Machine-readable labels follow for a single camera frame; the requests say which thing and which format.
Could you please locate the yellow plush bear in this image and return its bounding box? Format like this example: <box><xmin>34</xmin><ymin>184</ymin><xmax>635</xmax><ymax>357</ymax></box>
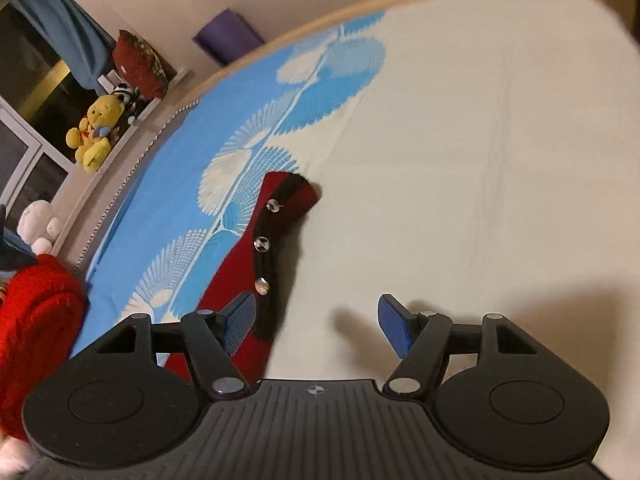
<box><xmin>66</xmin><ymin>94</ymin><xmax>126</xmax><ymax>175</ymax></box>

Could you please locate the white windowsill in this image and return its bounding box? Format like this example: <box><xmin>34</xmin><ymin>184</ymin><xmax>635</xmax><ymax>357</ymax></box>
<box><xmin>50</xmin><ymin>69</ymin><xmax>194</xmax><ymax>261</ymax></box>

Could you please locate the bright red knit cloth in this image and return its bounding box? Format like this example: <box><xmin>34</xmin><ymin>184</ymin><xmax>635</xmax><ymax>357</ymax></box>
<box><xmin>0</xmin><ymin>254</ymin><xmax>91</xmax><ymax>443</ymax></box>

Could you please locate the blue curtain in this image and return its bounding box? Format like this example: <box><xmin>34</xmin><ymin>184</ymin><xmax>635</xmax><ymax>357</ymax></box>
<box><xmin>7</xmin><ymin>0</ymin><xmax>119</xmax><ymax>96</ymax></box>

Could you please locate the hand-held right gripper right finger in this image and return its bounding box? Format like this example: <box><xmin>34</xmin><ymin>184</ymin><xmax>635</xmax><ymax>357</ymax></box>
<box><xmin>378</xmin><ymin>293</ymin><xmax>549</xmax><ymax>401</ymax></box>

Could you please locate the black and white plush toy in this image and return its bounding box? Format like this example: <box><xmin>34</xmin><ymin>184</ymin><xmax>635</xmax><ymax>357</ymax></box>
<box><xmin>111</xmin><ymin>82</ymin><xmax>145</xmax><ymax>126</ymax></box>

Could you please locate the dark red patterned cushion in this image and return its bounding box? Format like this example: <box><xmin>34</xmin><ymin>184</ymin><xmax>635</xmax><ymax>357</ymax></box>
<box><xmin>111</xmin><ymin>30</ymin><xmax>169</xmax><ymax>101</ymax></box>

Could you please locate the purple rolled mat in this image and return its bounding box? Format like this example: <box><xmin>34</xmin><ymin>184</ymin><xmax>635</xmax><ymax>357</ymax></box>
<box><xmin>192</xmin><ymin>8</ymin><xmax>266</xmax><ymax>67</ymax></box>

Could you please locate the blue and white bed sheet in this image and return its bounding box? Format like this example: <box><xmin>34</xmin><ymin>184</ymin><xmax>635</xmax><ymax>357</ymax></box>
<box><xmin>75</xmin><ymin>0</ymin><xmax>640</xmax><ymax>396</ymax></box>

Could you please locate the dark red buttoned garment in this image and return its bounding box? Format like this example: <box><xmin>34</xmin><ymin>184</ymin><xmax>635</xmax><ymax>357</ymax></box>
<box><xmin>164</xmin><ymin>171</ymin><xmax>321</xmax><ymax>386</ymax></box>

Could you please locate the window with white frame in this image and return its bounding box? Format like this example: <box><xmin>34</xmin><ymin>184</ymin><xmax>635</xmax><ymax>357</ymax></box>
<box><xmin>0</xmin><ymin>0</ymin><xmax>108</xmax><ymax>206</ymax></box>

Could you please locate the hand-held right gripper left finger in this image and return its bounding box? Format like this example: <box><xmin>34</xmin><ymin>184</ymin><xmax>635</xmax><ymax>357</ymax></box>
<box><xmin>92</xmin><ymin>292</ymin><xmax>258</xmax><ymax>401</ymax></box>

